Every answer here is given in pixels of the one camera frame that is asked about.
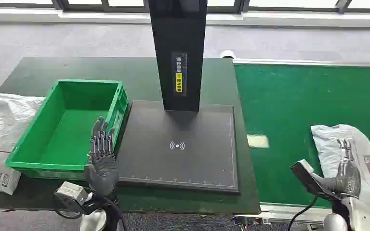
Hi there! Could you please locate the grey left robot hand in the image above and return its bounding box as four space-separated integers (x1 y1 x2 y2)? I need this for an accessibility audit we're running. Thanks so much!
83 116 119 198

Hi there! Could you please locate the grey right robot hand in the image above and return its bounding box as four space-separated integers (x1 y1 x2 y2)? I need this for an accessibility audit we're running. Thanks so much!
312 139 361 199

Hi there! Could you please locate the green plastic crate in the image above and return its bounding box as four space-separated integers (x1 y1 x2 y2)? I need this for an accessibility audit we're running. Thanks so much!
5 79 130 181

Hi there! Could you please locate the black parcel scanner stand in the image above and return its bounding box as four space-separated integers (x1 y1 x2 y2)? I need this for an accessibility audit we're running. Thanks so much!
116 0 240 194

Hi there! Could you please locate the green conveyor belt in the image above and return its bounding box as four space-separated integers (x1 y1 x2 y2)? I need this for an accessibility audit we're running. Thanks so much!
234 63 370 208

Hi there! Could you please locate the white woven sack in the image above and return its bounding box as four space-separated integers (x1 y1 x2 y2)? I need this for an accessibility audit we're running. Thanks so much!
0 92 46 196

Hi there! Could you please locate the yellow black label sticker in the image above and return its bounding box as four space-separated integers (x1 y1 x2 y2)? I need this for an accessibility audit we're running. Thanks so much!
175 72 184 93

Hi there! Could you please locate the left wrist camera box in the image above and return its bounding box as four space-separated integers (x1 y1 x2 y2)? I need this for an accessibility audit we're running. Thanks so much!
54 181 90 207

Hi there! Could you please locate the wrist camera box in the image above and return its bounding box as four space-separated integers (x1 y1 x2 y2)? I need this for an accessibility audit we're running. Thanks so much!
54 181 90 207
290 159 342 202

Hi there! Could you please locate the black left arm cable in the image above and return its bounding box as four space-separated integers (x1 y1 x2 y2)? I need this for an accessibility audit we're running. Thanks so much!
52 193 129 231

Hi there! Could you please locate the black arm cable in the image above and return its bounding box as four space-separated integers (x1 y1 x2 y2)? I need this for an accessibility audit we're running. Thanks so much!
287 193 319 231
52 193 129 231

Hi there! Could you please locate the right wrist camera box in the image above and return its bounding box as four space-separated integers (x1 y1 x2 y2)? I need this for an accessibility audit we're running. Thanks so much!
290 159 342 202

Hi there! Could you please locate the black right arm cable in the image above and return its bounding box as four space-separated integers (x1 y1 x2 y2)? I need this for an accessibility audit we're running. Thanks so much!
287 193 319 231

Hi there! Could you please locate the silver conveyor frame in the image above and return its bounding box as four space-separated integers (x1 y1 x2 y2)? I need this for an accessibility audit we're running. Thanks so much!
232 58 370 229

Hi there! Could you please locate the dark window frame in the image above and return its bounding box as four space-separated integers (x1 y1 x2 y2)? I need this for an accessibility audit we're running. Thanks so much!
0 0 370 15

